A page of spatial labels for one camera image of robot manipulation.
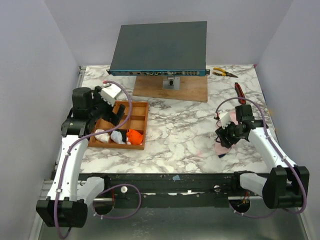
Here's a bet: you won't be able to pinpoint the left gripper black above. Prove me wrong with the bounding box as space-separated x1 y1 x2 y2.
88 86 125 125

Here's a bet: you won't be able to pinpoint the white pink-trimmed underwear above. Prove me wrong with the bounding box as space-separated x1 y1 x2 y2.
94 129 110 144

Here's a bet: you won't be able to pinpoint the brown compartment tray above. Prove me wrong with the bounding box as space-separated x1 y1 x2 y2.
88 101 149 150

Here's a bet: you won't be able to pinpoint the pink navy-trimmed underwear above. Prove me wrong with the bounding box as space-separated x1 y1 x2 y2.
214 111 238 158

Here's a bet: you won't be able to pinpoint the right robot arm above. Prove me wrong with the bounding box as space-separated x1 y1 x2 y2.
215 104 310 210

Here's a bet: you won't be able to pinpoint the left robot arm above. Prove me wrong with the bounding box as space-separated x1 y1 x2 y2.
36 83 125 228

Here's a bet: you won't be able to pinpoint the white rolled cloth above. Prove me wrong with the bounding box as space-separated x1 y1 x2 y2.
110 130 126 145

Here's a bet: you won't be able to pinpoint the orange rolled cloth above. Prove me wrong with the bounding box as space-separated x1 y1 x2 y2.
126 128 144 145

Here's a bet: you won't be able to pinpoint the red black utility knife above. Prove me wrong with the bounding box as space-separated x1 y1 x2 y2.
234 82 246 105

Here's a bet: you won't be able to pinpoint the wooden base board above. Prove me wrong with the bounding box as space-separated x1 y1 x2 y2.
132 76 208 103

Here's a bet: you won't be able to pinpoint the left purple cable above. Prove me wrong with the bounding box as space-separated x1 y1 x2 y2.
54 80 133 240

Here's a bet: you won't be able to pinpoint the purple cable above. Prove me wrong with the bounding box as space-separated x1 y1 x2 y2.
54 80 133 240
215 97 308 216

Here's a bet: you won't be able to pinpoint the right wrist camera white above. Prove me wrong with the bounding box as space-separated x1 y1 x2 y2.
215 111 232 129

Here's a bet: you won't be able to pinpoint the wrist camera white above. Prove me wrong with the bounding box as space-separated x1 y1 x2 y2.
100 83 122 106
215 111 232 129

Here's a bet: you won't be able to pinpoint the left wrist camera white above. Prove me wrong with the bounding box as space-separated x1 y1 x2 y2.
100 83 122 106

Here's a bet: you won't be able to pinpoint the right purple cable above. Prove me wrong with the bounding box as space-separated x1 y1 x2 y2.
215 97 308 216

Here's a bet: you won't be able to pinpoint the aluminium frame rail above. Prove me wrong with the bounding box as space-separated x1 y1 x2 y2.
39 66 87 199

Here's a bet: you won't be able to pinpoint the yellow handled pliers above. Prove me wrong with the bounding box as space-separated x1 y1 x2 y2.
212 67 238 78

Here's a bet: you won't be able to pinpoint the grey metal stand bracket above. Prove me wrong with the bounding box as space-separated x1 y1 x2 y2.
162 76 180 90

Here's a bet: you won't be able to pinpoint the black mounting rail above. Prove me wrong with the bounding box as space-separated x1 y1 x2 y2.
79 173 249 209

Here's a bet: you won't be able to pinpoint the network switch grey blue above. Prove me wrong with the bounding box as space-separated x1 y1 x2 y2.
107 21 210 77

